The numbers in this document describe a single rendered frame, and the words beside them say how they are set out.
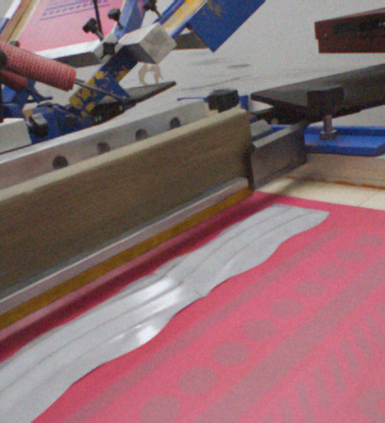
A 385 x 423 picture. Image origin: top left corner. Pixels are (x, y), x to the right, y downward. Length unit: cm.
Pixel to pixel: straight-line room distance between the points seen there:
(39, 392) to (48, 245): 11
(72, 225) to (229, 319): 14
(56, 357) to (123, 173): 16
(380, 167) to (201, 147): 19
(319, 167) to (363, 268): 21
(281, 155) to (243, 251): 16
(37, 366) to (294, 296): 18
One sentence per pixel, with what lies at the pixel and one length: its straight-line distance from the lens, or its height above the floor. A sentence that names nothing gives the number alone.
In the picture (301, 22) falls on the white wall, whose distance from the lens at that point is 267.
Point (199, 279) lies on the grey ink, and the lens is 38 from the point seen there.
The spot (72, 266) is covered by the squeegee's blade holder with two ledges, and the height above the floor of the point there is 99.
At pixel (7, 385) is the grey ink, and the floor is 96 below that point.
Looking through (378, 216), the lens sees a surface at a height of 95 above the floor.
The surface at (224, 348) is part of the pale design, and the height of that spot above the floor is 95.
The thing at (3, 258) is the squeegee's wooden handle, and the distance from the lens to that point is 37.
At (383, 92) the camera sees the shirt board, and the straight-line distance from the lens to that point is 114.
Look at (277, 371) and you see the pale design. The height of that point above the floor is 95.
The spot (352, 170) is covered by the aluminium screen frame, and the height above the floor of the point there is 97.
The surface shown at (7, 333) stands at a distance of 40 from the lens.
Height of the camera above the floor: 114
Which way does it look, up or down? 21 degrees down
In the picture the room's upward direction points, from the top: 11 degrees counter-clockwise
